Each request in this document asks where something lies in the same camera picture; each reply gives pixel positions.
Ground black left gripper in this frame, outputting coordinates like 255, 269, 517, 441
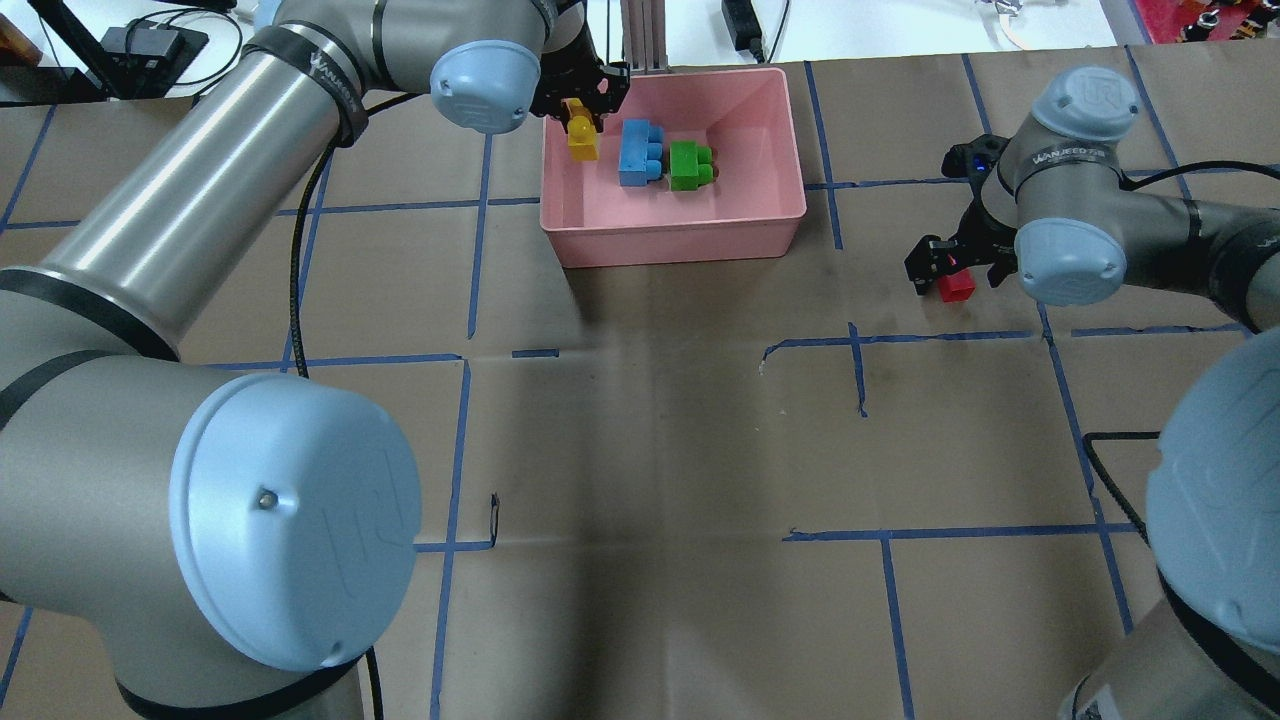
530, 20, 631, 131

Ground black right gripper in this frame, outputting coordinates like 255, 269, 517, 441
904, 200, 1018, 296

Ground red toy block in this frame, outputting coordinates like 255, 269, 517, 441
936, 268, 977, 304

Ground yellow toy block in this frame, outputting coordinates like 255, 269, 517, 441
564, 97, 600, 163

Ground blue toy block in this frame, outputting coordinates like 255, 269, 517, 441
617, 118, 666, 187

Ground green toy block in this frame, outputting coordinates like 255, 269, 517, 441
668, 140, 717, 192

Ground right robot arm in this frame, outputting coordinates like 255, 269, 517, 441
904, 64, 1277, 719

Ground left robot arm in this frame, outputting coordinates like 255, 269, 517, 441
3, 1, 628, 719

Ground pink plastic box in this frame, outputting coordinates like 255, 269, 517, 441
540, 67, 806, 268

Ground black power adapter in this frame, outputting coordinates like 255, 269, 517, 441
719, 0, 764, 61

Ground aluminium profile post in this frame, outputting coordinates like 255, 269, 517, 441
620, 0, 669, 76

